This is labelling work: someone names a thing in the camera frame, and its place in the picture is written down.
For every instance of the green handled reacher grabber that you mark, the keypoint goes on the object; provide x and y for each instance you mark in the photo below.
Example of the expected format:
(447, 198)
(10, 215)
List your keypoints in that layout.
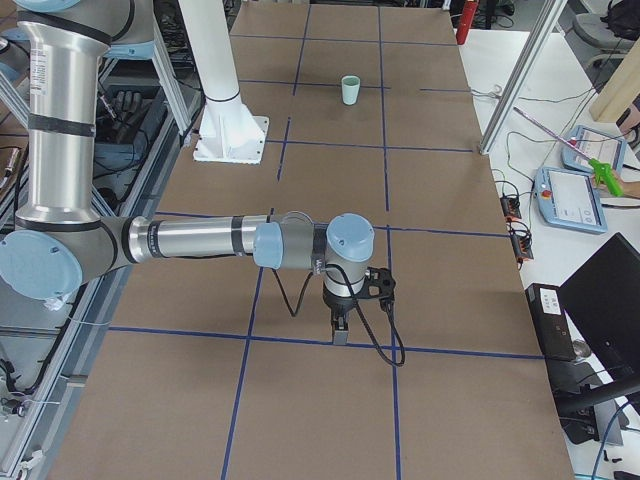
(603, 173)

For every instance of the blue teach pendant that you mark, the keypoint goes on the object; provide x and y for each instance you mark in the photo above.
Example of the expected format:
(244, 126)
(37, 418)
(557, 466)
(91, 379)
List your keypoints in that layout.
(566, 199)
(596, 144)

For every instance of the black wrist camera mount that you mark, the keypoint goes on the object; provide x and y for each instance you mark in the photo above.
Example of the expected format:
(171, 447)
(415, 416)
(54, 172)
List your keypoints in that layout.
(379, 284)

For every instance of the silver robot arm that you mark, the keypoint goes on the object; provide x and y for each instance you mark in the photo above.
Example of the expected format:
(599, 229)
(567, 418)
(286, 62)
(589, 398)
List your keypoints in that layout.
(61, 243)

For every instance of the black monitor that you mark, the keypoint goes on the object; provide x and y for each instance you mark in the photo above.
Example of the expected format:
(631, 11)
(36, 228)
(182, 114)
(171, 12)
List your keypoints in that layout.
(602, 299)

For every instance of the orange black power strip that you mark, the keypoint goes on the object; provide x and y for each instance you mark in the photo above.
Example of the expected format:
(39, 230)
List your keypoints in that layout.
(511, 208)

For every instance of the far blue teach pendant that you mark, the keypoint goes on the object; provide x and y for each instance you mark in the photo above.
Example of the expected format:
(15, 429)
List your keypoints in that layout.
(596, 144)

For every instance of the red cylinder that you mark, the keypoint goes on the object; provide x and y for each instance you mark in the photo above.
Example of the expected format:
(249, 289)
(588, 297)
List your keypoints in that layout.
(466, 21)

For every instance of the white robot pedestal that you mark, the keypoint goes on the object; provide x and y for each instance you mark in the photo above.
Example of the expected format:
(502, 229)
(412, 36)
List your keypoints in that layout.
(228, 131)

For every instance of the aluminium frame post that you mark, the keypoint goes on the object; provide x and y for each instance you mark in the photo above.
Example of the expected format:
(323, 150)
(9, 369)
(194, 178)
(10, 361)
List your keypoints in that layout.
(533, 47)

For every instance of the near blue teach pendant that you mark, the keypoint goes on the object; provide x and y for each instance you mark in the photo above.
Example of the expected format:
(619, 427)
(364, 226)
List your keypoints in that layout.
(566, 199)

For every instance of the black desktop computer box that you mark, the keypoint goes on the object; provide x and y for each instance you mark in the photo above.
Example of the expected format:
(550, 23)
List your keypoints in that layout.
(550, 322)

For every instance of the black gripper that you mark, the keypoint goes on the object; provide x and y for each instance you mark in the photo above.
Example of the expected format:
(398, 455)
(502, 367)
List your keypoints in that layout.
(338, 303)

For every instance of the mint green cup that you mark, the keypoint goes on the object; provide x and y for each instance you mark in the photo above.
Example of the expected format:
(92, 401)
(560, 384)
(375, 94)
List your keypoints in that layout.
(350, 92)
(350, 81)

